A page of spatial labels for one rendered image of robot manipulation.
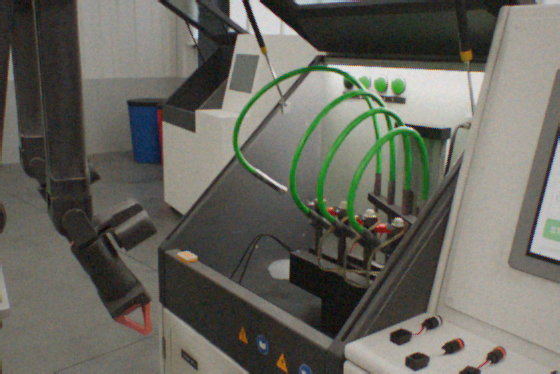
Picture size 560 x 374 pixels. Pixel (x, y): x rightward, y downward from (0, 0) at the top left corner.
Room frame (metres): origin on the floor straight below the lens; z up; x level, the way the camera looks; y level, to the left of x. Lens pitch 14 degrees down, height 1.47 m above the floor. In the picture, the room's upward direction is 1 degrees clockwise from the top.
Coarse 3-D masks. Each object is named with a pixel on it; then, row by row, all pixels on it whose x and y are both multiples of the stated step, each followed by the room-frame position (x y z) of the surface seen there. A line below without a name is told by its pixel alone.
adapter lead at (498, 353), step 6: (498, 348) 0.87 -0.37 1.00; (492, 354) 0.85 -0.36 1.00; (498, 354) 0.85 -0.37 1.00; (504, 354) 0.86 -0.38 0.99; (486, 360) 0.85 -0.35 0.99; (492, 360) 0.84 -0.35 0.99; (498, 360) 0.85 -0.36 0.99; (468, 366) 0.81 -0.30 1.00; (480, 366) 0.84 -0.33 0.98; (486, 366) 0.84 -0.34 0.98; (462, 372) 0.79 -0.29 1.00; (468, 372) 0.79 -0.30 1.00; (474, 372) 0.80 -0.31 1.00; (480, 372) 0.80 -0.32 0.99
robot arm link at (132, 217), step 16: (112, 208) 0.90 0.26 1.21; (128, 208) 0.88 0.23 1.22; (64, 224) 0.82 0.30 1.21; (80, 224) 0.83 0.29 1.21; (96, 224) 0.86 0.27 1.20; (112, 224) 0.87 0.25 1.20; (128, 224) 0.88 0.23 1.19; (144, 224) 0.88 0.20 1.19; (80, 240) 0.83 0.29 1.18; (128, 240) 0.87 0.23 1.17; (144, 240) 0.90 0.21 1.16
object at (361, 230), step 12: (396, 132) 1.13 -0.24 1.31; (408, 132) 1.15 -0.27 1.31; (420, 144) 1.17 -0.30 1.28; (372, 156) 1.09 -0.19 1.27; (420, 156) 1.19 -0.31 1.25; (360, 168) 1.07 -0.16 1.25; (348, 204) 1.06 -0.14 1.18; (420, 204) 1.20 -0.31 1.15; (348, 216) 1.06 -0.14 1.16; (360, 228) 1.07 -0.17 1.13; (372, 240) 1.09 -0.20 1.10; (384, 252) 1.12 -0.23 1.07
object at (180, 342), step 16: (176, 320) 1.38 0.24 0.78; (176, 336) 1.38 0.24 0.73; (192, 336) 1.31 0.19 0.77; (176, 352) 1.38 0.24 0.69; (192, 352) 1.31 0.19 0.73; (208, 352) 1.25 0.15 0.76; (224, 352) 1.21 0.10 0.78; (176, 368) 1.38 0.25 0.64; (192, 368) 1.31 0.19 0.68; (208, 368) 1.25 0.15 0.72; (224, 368) 1.20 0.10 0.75; (240, 368) 1.15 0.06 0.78
